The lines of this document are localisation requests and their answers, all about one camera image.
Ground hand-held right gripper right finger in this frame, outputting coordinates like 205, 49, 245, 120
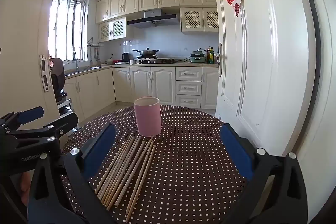
220, 123, 309, 224

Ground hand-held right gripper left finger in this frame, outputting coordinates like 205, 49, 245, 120
28, 123, 116, 224

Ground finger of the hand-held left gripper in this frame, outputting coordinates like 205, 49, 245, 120
7, 112, 79, 153
0, 106, 44, 133

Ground pile of wooden chopsticks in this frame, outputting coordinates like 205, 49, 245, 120
94, 135, 156, 223

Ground pink cup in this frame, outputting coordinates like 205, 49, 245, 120
134, 96, 161, 137

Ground person's left hand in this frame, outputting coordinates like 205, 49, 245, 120
20, 172, 35, 206

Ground metal shelf rack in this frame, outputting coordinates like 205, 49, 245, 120
56, 98, 78, 132

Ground metal door strike plate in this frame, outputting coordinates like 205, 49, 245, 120
39, 54, 51, 93

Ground black kitchen appliance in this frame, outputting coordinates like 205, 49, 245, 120
49, 57, 66, 104

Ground brown polka dot tablecloth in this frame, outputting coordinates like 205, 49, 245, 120
59, 105, 252, 224

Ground steel kitchen sink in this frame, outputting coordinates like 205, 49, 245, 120
64, 67, 101, 76

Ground cream cabinet drawer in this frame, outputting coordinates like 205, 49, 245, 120
176, 95, 202, 107
176, 67, 202, 81
176, 81, 202, 95

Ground cream lower kitchen cabinets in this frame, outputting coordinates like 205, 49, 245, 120
64, 66, 219, 119

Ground white door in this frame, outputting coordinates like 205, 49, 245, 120
206, 0, 322, 161

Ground window with bars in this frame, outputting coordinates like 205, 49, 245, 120
49, 0, 87, 63

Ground beige kitchen countertop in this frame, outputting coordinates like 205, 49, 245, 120
64, 61, 219, 80

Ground green electric cooker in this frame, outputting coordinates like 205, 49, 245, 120
189, 49, 209, 63

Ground gas stove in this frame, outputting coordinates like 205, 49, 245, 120
130, 57, 176, 64

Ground cream lattice door cabinet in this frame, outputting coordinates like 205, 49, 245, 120
180, 7, 219, 35
98, 17, 126, 42

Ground metal wok with lid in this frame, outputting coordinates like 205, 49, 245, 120
131, 48, 160, 58

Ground black range hood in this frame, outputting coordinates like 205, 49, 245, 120
127, 9, 181, 29

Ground metal wall rack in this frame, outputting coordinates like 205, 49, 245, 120
87, 36, 104, 47

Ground metal door handle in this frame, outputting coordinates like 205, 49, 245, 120
217, 42, 228, 77

